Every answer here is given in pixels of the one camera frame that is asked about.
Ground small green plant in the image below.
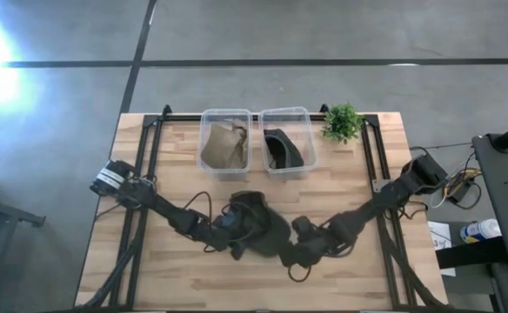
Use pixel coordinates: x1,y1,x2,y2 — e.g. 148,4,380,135
321,103,365,145

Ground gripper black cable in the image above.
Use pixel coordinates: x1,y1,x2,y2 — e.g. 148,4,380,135
286,262,313,283
182,190,214,254

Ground black hat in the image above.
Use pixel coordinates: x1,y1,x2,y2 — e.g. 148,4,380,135
263,128,305,170

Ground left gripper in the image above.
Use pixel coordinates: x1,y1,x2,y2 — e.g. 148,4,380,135
204,201,249,262

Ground white and blue can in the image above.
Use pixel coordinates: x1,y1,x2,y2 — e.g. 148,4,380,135
459,217,502,244

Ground black power adapter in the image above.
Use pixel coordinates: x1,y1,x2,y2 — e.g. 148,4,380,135
445,170,482,210

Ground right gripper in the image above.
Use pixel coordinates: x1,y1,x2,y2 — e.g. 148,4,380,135
278,215,338,268

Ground white cable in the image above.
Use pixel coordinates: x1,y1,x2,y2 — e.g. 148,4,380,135
429,182,449,210

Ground black aluminium table frame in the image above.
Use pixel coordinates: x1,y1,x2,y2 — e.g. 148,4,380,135
82,103,447,312

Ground white paper sheet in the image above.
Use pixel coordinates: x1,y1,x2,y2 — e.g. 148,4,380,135
427,220,457,278

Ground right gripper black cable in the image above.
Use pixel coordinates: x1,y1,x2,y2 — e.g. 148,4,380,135
286,262,313,283

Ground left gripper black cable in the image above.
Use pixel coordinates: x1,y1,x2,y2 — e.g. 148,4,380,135
182,190,214,254

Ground dark grey hat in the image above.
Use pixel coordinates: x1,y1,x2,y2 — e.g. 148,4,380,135
230,190,294,267

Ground black metal stand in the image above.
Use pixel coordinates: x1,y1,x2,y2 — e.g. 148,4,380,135
0,172,47,313

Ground clear plastic bin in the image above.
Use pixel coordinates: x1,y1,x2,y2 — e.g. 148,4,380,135
197,108,254,182
258,106,318,176

